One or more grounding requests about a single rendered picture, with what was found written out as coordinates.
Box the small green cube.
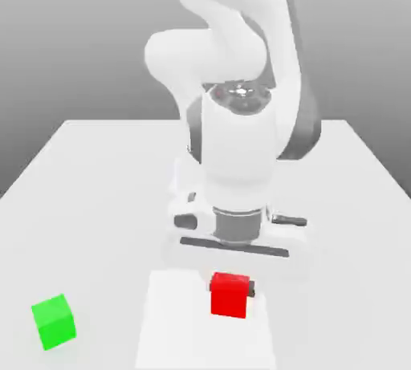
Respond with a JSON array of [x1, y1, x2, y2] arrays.
[[31, 293, 78, 352]]

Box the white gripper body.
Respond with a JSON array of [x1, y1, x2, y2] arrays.
[[161, 230, 313, 276]]

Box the small red cube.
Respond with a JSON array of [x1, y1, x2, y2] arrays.
[[209, 271, 252, 319]]

